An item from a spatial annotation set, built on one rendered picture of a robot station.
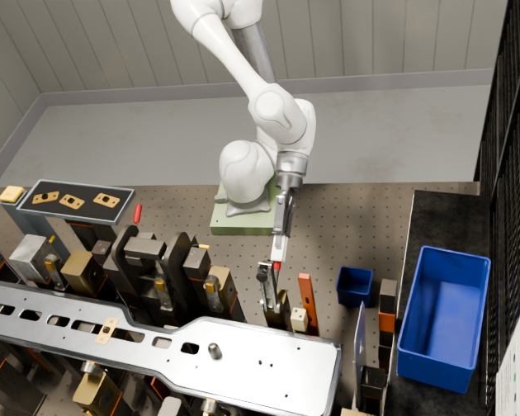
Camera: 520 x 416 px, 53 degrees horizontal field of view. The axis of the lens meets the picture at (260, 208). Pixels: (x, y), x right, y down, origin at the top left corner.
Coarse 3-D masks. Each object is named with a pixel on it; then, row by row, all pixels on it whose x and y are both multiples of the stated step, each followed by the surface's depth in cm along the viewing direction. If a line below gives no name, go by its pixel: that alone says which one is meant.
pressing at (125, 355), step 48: (0, 288) 168; (0, 336) 156; (48, 336) 152; (96, 336) 150; (192, 336) 145; (240, 336) 142; (288, 336) 140; (192, 384) 135; (240, 384) 133; (288, 384) 131; (336, 384) 129
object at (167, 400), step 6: (168, 402) 134; (174, 402) 134; (180, 402) 133; (162, 408) 133; (168, 408) 133; (174, 408) 133; (180, 408) 133; (162, 414) 132; (168, 414) 132; (174, 414) 131; (180, 414) 133; (186, 414) 136
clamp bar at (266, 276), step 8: (264, 264) 131; (272, 264) 131; (264, 272) 130; (272, 272) 132; (264, 280) 129; (272, 280) 132; (264, 288) 136; (272, 288) 134; (264, 296) 137; (272, 296) 136; (264, 304) 139
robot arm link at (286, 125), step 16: (208, 16) 157; (192, 32) 159; (208, 32) 156; (224, 32) 157; (208, 48) 158; (224, 48) 154; (224, 64) 153; (240, 64) 140; (240, 80) 136; (256, 80) 133; (256, 96) 130; (272, 96) 123; (288, 96) 126; (256, 112) 125; (272, 112) 123; (288, 112) 124; (272, 128) 126; (288, 128) 128; (304, 128) 135
